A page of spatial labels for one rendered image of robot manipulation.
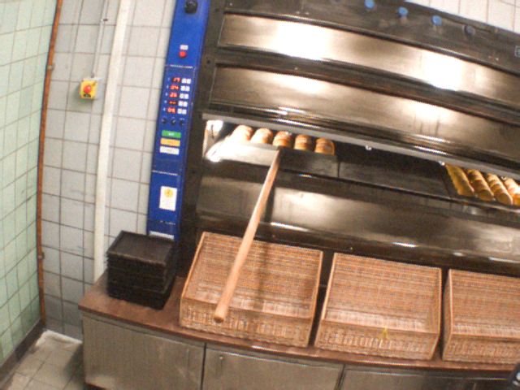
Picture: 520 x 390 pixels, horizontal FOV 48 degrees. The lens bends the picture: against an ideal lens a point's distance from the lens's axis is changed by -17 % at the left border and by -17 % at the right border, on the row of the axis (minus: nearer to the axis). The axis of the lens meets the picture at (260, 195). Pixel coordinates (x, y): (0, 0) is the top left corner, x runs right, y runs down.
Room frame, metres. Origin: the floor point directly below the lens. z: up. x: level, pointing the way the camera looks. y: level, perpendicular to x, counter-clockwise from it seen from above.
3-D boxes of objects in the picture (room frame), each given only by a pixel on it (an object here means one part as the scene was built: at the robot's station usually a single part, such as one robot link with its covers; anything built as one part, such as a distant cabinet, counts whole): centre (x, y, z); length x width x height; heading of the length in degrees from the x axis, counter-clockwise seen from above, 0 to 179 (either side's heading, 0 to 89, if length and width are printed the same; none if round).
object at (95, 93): (3.03, 0.88, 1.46); 0.10 x 0.07 x 0.10; 85
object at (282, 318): (2.72, -0.03, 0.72); 0.56 x 0.49 x 0.28; 86
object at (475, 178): (3.33, -1.24, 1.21); 0.61 x 0.48 x 0.06; 175
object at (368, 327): (2.67, -0.62, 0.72); 0.56 x 0.49 x 0.28; 83
